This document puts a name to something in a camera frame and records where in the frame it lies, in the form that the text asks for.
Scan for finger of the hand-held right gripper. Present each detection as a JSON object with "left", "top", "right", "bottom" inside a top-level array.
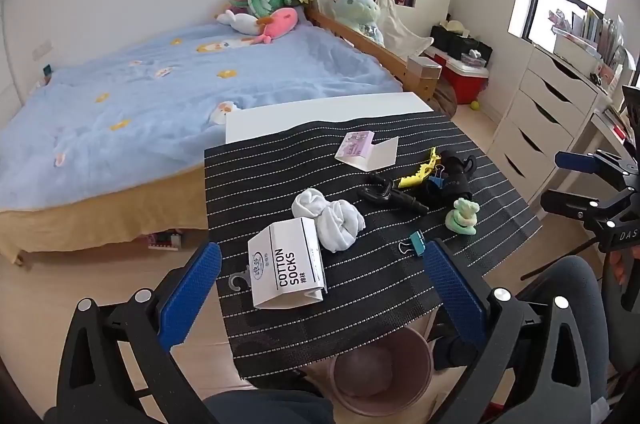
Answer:
[
  {"left": 555, "top": 149, "right": 640, "bottom": 185},
  {"left": 540, "top": 186, "right": 636, "bottom": 230}
]

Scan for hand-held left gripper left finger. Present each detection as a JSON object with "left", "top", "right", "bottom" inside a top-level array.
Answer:
[{"left": 44, "top": 242, "right": 223, "bottom": 424}]

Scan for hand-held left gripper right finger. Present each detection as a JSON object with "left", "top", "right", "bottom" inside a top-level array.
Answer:
[{"left": 422, "top": 238, "right": 613, "bottom": 424}]

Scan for white cardboard sock box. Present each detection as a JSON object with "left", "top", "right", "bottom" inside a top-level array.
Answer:
[{"left": 229, "top": 218, "right": 328, "bottom": 310}]

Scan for black sock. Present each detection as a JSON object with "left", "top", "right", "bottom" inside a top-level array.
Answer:
[{"left": 425, "top": 150, "right": 478, "bottom": 207}]

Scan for pink waste bin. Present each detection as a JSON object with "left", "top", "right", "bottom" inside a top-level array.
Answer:
[{"left": 327, "top": 329, "right": 433, "bottom": 417}]

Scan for pink cartoon packaging card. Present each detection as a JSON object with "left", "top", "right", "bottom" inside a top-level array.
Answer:
[{"left": 334, "top": 130, "right": 399, "bottom": 171}]

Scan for person's right hand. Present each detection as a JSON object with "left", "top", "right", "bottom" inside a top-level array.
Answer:
[{"left": 611, "top": 250, "right": 627, "bottom": 287}]

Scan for white desk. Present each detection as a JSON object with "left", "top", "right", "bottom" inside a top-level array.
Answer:
[{"left": 590, "top": 101, "right": 633, "bottom": 185}]

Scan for teal binder clip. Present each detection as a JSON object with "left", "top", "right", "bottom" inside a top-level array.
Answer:
[{"left": 398, "top": 231, "right": 427, "bottom": 256}]

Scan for toy box under bed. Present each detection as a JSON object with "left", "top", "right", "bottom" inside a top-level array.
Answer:
[{"left": 147, "top": 229, "right": 184, "bottom": 251}]

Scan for white drawer unit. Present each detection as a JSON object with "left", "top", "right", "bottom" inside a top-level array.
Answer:
[{"left": 487, "top": 45, "right": 601, "bottom": 200}]

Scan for green snake toy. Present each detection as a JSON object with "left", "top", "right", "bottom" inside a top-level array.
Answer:
[{"left": 446, "top": 197, "right": 479, "bottom": 236}]

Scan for black striped placemat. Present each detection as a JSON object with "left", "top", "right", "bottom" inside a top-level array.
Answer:
[{"left": 202, "top": 110, "right": 543, "bottom": 380}]

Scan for person's right leg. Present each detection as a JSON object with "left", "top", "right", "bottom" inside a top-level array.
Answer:
[{"left": 515, "top": 255, "right": 612, "bottom": 424}]

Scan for blue binder clip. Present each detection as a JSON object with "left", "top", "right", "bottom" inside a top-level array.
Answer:
[{"left": 427, "top": 164, "right": 447, "bottom": 193}]

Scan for black plastic hook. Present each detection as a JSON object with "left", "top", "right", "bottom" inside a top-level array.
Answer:
[{"left": 357, "top": 171, "right": 430, "bottom": 216}]

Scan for white storage box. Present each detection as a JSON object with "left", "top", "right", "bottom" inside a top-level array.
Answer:
[{"left": 552, "top": 31, "right": 601, "bottom": 61}]

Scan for tan bed base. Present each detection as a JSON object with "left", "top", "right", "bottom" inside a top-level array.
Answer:
[{"left": 0, "top": 164, "right": 211, "bottom": 266}]

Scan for yellow plastic toy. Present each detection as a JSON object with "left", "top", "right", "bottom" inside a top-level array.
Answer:
[{"left": 397, "top": 147, "right": 443, "bottom": 190}]

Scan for row of books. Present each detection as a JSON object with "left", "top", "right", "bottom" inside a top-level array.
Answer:
[{"left": 549, "top": 6, "right": 632, "bottom": 80}]

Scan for red cooler box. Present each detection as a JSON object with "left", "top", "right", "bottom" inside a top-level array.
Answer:
[{"left": 425, "top": 49, "right": 490, "bottom": 105}]

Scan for white socks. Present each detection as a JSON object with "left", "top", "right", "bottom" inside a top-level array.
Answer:
[{"left": 291, "top": 187, "right": 367, "bottom": 253}]

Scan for brown bean bag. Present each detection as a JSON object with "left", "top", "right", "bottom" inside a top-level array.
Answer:
[{"left": 434, "top": 81, "right": 458, "bottom": 117}]

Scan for black storage boxes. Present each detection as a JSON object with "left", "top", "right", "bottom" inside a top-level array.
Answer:
[{"left": 431, "top": 24, "right": 493, "bottom": 61}]

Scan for small silver box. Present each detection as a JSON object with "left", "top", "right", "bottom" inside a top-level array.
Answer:
[{"left": 407, "top": 55, "right": 443, "bottom": 80}]

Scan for bed with blue blanket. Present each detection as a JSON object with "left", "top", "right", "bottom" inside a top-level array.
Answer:
[{"left": 0, "top": 18, "right": 403, "bottom": 212}]

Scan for white fabric chair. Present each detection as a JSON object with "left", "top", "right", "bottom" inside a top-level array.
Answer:
[{"left": 372, "top": 0, "right": 435, "bottom": 57}]

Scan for large teal unicorn plush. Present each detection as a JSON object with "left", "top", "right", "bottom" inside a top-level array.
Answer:
[{"left": 320, "top": 0, "right": 385, "bottom": 45}]

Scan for white seal plush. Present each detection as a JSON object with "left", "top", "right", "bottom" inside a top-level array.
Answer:
[{"left": 216, "top": 10, "right": 261, "bottom": 36}]

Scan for pink fish plush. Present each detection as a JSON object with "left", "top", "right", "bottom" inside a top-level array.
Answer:
[{"left": 252, "top": 7, "right": 300, "bottom": 45}]

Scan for green striped plush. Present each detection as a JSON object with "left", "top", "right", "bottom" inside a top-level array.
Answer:
[{"left": 248, "top": 0, "right": 291, "bottom": 19}]

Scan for wooden bed frame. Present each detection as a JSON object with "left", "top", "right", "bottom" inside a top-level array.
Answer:
[{"left": 305, "top": 5, "right": 441, "bottom": 102}]

